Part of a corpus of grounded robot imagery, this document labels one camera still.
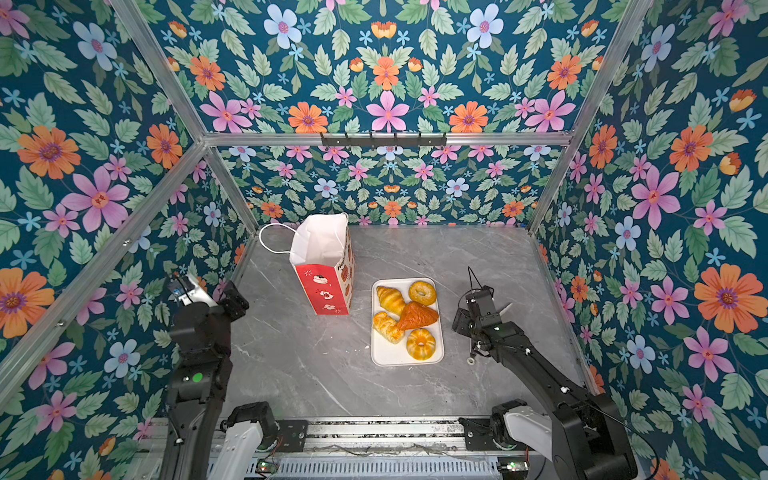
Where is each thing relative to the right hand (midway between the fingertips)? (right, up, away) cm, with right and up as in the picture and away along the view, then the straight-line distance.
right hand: (464, 319), depth 88 cm
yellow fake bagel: (-12, +6, +11) cm, 17 cm away
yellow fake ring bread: (-23, -3, +1) cm, 23 cm away
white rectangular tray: (-23, -10, -1) cm, 26 cm away
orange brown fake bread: (-15, +1, +1) cm, 15 cm away
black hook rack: (-25, +55, +6) cm, 61 cm away
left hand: (-61, +13, -20) cm, 65 cm away
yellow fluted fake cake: (-13, -8, 0) cm, 15 cm away
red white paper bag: (-46, +20, +14) cm, 52 cm away
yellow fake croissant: (-22, +5, +8) cm, 24 cm away
